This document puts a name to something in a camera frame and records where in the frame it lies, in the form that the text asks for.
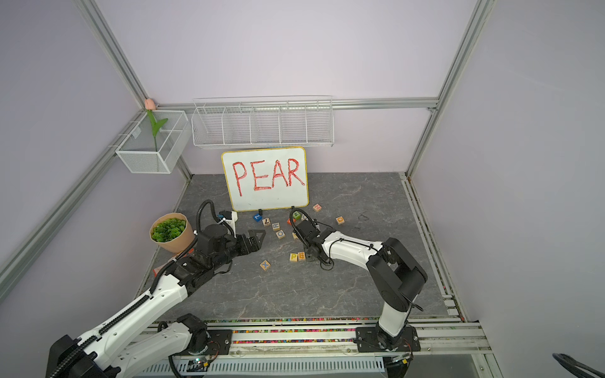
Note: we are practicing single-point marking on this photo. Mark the white vented cable duct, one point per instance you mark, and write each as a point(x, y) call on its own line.
point(280, 367)

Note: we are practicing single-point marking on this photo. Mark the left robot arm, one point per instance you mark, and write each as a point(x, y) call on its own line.
point(111, 349)

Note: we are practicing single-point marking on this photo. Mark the pink snack packet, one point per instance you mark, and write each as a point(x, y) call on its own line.
point(157, 270)

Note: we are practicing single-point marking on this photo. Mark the small white wire basket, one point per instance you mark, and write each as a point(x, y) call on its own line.
point(137, 149)

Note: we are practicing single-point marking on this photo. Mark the potted green plant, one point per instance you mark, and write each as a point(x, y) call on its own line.
point(173, 232)

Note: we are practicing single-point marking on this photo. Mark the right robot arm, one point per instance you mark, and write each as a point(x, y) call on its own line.
point(397, 275)

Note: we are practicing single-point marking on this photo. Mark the wooden block letter X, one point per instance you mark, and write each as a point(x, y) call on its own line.
point(265, 265)

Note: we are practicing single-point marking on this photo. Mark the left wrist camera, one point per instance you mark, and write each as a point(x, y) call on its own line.
point(229, 219)

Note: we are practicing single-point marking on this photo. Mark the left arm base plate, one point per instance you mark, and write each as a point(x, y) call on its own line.
point(210, 342)

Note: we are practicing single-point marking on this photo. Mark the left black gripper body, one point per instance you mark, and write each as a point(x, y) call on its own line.
point(233, 248)

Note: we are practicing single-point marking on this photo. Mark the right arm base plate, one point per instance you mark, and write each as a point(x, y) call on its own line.
point(374, 339)

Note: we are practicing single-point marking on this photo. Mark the pink artificial tulip flower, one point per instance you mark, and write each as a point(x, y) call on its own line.
point(156, 125)

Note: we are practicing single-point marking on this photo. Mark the long white wire basket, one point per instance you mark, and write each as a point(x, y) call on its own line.
point(263, 121)

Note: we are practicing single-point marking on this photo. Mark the white board with red PEAR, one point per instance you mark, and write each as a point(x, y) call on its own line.
point(273, 178)

